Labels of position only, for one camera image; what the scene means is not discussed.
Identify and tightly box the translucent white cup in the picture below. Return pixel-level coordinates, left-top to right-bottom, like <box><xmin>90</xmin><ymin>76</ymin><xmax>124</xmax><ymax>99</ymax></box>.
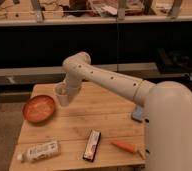
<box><xmin>54</xmin><ymin>82</ymin><xmax>69</xmax><ymax>106</ymax></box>

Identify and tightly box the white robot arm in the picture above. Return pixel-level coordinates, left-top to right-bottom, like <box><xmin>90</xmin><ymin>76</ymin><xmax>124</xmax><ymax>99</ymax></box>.
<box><xmin>63</xmin><ymin>52</ymin><xmax>192</xmax><ymax>171</ymax></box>

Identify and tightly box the orange ceramic bowl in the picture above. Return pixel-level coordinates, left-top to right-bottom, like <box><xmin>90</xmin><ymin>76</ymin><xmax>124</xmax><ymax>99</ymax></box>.
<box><xmin>23</xmin><ymin>95</ymin><xmax>55</xmax><ymax>123</ymax></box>

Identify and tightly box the wooden table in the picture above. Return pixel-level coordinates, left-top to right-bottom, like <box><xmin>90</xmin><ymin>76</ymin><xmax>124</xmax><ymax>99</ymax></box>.
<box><xmin>9</xmin><ymin>82</ymin><xmax>144</xmax><ymax>171</ymax></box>

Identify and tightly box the black and white candy bar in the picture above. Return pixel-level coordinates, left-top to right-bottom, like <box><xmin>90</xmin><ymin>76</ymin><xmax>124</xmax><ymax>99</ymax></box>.
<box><xmin>83</xmin><ymin>130</ymin><xmax>101</xmax><ymax>162</ymax></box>

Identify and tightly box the white plastic bottle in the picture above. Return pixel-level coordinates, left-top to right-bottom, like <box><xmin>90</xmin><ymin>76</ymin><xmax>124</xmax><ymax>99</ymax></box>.
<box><xmin>16</xmin><ymin>140</ymin><xmax>60</xmax><ymax>162</ymax></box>

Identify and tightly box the blue sponge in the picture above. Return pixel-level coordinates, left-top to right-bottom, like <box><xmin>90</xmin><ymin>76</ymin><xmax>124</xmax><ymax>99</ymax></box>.
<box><xmin>131</xmin><ymin>106</ymin><xmax>143</xmax><ymax>122</ymax></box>

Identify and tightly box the orange toy carrot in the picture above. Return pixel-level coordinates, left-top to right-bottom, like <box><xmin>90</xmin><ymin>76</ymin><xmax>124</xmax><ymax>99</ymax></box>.
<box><xmin>111</xmin><ymin>140</ymin><xmax>145</xmax><ymax>159</ymax></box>

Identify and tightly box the long shelf bench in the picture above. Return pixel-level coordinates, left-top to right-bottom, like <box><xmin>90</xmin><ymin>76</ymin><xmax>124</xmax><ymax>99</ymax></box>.
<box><xmin>0</xmin><ymin>0</ymin><xmax>192</xmax><ymax>87</ymax></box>

